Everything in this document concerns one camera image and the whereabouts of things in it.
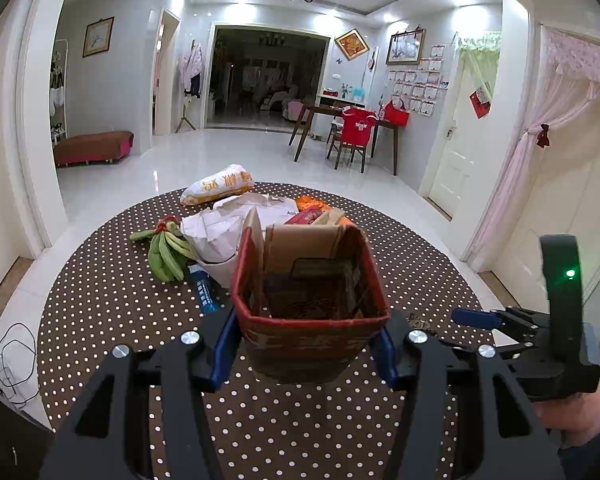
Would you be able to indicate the white crumpled paper bag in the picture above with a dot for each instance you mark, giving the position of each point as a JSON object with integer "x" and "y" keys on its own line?
{"x": 214, "y": 233}

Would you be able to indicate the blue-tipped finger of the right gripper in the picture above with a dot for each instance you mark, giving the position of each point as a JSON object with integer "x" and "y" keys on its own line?
{"x": 477, "y": 319}

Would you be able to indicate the cream panel door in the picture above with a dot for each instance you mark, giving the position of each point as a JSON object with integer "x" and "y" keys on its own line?
{"x": 564, "y": 199}

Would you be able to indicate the framed picture right wall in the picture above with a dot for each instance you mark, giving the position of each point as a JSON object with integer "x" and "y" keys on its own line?
{"x": 406, "y": 47}

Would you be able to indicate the pink lace curtain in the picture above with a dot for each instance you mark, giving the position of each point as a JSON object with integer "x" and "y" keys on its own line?
{"x": 567, "y": 85}

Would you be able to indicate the brown red bench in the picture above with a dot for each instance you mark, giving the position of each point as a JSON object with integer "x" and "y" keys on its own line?
{"x": 108, "y": 147}

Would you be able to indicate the white orange snack bag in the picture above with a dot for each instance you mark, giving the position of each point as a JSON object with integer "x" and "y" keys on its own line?
{"x": 231, "y": 180}

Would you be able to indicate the coat rack with clothes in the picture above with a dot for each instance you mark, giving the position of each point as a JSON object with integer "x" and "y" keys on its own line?
{"x": 191, "y": 70}

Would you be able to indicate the red cardboard box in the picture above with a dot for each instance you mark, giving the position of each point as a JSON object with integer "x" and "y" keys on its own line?
{"x": 308, "y": 298}

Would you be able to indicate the white door with red sign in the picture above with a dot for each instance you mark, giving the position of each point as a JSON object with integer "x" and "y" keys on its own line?
{"x": 470, "y": 100}

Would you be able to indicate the orange wrapper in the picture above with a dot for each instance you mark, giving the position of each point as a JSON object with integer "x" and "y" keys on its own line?
{"x": 307, "y": 202}

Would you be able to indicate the red diamond wall decoration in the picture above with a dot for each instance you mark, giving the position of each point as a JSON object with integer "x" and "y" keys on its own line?
{"x": 352, "y": 44}

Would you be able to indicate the chair with red cover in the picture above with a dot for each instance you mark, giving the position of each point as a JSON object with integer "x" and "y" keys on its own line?
{"x": 354, "y": 134}

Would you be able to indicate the blue white carton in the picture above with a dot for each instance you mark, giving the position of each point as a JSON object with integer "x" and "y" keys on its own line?
{"x": 204, "y": 288}

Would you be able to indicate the framed picture wall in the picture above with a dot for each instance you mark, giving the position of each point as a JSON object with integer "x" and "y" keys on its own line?
{"x": 406, "y": 47}
{"x": 98, "y": 37}

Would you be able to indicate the red basket on table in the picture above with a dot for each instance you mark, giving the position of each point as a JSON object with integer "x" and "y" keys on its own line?
{"x": 395, "y": 112}

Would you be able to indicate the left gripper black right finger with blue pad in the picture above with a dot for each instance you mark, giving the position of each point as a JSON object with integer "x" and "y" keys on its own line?
{"x": 498, "y": 435}

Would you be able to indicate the framed picture left wall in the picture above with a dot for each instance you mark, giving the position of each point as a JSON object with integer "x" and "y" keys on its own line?
{"x": 98, "y": 37}

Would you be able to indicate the brown polka dot tablecloth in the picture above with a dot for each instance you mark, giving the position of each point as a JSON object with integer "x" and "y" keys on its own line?
{"x": 106, "y": 295}

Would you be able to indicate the person's right hand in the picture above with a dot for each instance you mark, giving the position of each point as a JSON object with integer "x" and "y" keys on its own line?
{"x": 577, "y": 418}

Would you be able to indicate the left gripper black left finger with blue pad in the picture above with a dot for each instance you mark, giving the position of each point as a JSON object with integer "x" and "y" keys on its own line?
{"x": 106, "y": 434}

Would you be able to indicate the green banana bunch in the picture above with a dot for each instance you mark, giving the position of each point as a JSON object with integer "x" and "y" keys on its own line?
{"x": 169, "y": 253}

